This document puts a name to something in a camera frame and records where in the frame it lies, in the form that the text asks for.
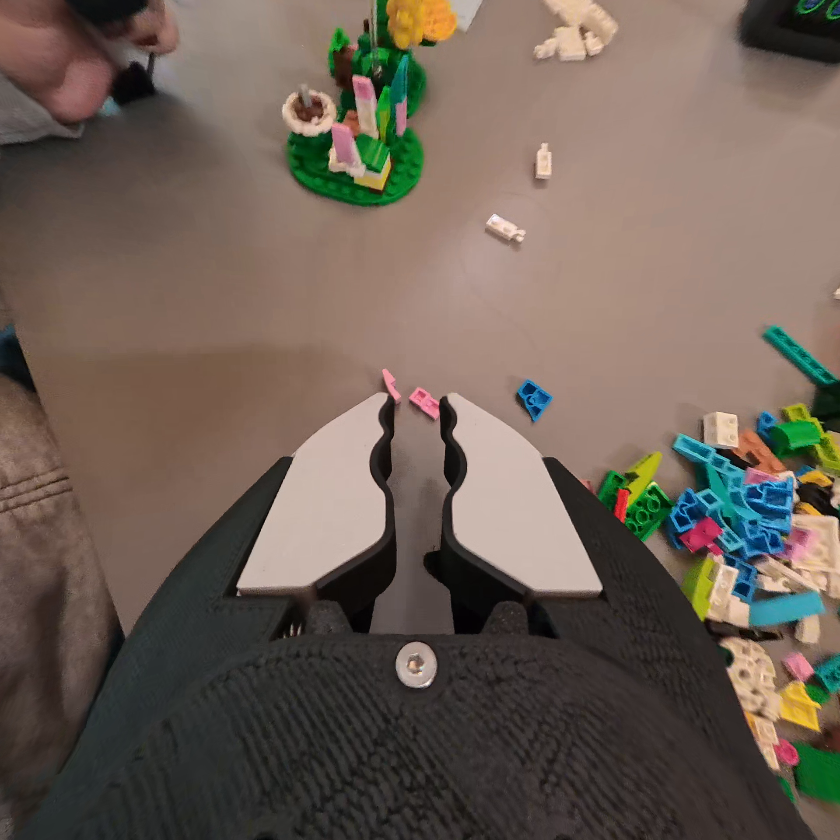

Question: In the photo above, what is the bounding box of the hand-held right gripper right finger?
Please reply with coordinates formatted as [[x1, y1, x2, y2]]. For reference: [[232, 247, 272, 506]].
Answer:
[[438, 392, 604, 635]]

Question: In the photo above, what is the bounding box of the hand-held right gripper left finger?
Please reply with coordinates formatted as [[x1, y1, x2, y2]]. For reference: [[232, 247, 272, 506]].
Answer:
[[235, 392, 398, 634]]

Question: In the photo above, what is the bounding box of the pile of colourful lego pieces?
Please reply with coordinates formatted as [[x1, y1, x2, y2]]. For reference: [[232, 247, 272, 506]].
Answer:
[[596, 399, 840, 805]]

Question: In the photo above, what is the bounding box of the heap of white lego pieces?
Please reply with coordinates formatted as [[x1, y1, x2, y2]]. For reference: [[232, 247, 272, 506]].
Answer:
[[533, 0, 620, 64]]

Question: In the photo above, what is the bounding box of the person's left forearm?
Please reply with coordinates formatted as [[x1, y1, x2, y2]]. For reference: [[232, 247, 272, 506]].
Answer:
[[0, 69, 87, 147]]

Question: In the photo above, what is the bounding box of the blue lego wedge piece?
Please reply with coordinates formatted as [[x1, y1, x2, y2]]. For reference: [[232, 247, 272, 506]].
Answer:
[[516, 378, 554, 424]]

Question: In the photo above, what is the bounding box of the green lego flower model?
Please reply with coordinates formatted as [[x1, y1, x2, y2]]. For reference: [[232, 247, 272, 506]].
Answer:
[[281, 0, 459, 208]]

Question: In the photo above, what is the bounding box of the long teal lego plate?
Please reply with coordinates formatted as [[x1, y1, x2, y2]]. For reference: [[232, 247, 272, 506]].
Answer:
[[763, 325, 840, 389]]

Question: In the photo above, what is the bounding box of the person's left hand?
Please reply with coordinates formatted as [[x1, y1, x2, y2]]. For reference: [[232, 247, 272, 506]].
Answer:
[[0, 0, 180, 126]]

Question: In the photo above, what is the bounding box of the person's grey hoodie torso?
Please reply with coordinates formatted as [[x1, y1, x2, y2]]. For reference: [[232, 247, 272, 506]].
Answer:
[[0, 374, 126, 836]]

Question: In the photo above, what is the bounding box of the person's blue trouser leg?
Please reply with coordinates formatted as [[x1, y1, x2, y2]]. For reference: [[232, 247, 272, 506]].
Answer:
[[0, 324, 34, 389]]

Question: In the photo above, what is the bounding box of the dark grey power station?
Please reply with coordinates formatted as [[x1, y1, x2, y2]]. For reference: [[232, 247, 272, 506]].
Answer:
[[738, 0, 840, 67]]

